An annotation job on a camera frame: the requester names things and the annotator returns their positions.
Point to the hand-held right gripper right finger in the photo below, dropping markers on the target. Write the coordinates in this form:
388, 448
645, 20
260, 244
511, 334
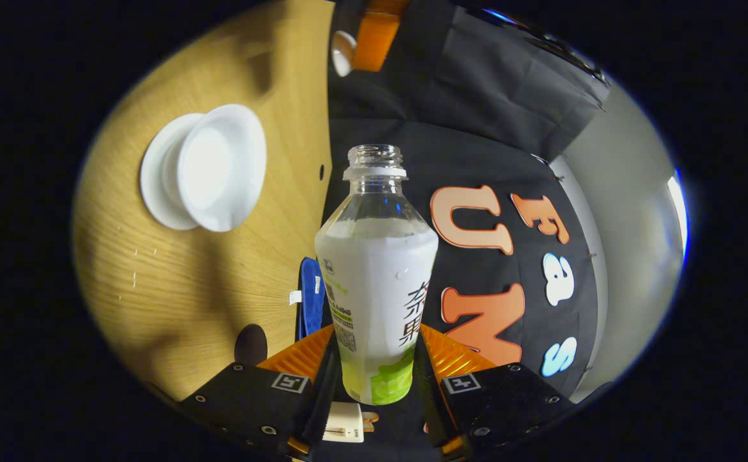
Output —
430, 398

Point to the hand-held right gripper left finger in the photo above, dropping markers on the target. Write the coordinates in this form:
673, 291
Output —
322, 398

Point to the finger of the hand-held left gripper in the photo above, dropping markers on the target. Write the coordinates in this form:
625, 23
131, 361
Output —
374, 38

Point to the dark round coaster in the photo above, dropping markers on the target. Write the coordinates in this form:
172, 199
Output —
251, 345

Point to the clear water bottle white label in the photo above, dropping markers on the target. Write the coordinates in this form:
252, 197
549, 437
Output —
374, 289

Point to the white teacup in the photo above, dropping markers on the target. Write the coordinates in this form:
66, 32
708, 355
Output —
219, 167

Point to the white toaster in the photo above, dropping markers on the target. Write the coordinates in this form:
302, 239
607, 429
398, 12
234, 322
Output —
345, 423

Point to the blue towel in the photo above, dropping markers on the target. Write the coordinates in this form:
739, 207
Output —
313, 298

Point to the black backdrop cloth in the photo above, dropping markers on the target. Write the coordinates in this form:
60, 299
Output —
476, 96

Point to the white saucer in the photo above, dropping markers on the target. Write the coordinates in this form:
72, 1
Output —
155, 173

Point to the ceiling light panel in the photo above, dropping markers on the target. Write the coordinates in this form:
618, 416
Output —
679, 212

